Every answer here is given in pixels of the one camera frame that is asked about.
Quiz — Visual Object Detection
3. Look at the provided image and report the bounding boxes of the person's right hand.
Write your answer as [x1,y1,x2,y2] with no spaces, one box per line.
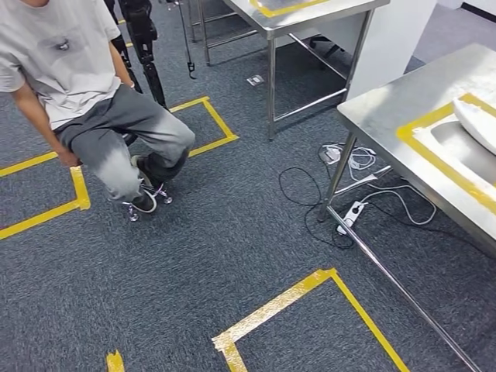
[58,147,83,169]

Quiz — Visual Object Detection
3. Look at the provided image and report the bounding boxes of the white plastic car part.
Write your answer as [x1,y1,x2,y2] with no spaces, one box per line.
[452,96,496,157]

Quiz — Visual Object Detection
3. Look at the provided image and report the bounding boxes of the steel workbench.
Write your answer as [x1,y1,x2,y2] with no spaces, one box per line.
[316,42,496,372]
[188,0,391,142]

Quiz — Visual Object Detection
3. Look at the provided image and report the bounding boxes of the yellow floor tape square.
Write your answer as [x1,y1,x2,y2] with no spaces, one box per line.
[169,95,239,159]
[0,150,92,241]

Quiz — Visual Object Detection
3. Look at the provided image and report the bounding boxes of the seated person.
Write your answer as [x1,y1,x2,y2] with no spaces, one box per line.
[0,0,196,214]

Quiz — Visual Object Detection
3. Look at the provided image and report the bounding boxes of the chrome wheeled stool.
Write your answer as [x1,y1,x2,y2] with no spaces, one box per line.
[122,132,174,222]

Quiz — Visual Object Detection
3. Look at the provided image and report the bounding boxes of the black robot legs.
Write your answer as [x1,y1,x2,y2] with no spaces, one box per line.
[103,0,170,112]

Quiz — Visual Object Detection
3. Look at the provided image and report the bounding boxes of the yellow floor tape piece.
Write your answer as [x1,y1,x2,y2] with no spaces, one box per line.
[106,350,126,372]

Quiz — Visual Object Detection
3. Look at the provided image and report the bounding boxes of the black office chair base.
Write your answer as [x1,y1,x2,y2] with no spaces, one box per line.
[308,34,347,61]

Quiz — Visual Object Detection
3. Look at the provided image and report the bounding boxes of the white power strip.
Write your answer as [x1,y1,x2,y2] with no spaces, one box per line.
[336,201,368,236]

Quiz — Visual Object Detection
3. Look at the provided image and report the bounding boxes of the white partition panel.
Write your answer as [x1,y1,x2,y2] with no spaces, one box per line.
[344,0,438,102]

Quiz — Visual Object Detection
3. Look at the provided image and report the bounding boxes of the black hanging strap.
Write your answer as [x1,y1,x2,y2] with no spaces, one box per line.
[176,0,197,81]

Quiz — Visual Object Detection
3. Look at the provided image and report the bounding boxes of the black floor cable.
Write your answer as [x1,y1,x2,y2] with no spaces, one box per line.
[278,167,355,251]

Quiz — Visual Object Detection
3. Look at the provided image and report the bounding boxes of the white charger cable bundle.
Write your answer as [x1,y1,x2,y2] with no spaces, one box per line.
[318,143,377,171]

